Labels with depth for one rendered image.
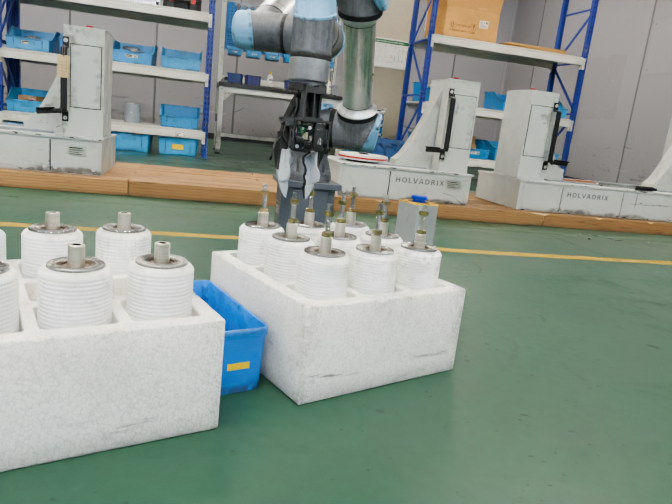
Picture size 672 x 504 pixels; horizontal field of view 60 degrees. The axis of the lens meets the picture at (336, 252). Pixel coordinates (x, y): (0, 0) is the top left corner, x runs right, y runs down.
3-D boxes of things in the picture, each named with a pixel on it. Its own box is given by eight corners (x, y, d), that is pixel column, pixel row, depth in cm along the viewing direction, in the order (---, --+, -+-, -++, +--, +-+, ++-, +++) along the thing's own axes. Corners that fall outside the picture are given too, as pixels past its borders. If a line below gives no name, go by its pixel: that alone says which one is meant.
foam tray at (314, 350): (206, 328, 130) (211, 250, 126) (344, 310, 153) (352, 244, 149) (298, 406, 100) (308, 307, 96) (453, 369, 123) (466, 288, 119)
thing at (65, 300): (34, 376, 85) (33, 258, 81) (102, 367, 90) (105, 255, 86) (41, 406, 77) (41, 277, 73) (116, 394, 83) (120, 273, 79)
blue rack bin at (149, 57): (117, 64, 569) (118, 42, 565) (157, 69, 578) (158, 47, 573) (109, 60, 522) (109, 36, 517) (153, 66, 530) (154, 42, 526)
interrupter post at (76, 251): (65, 265, 80) (65, 242, 80) (83, 264, 82) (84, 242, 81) (68, 270, 78) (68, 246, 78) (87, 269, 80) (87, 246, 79)
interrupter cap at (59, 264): (42, 261, 81) (42, 256, 81) (99, 259, 85) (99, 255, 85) (49, 276, 75) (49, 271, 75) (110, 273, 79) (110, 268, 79)
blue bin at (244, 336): (156, 336, 122) (158, 282, 120) (206, 330, 128) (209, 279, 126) (207, 400, 98) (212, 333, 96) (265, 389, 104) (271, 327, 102)
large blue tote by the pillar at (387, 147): (346, 169, 610) (350, 134, 602) (382, 172, 624) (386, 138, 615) (362, 175, 564) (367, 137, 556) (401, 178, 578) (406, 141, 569)
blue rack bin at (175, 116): (160, 124, 591) (161, 103, 587) (199, 128, 601) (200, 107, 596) (158, 126, 544) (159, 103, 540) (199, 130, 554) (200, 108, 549)
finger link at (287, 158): (276, 198, 106) (288, 148, 104) (269, 193, 111) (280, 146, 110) (292, 201, 107) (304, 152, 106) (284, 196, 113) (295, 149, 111)
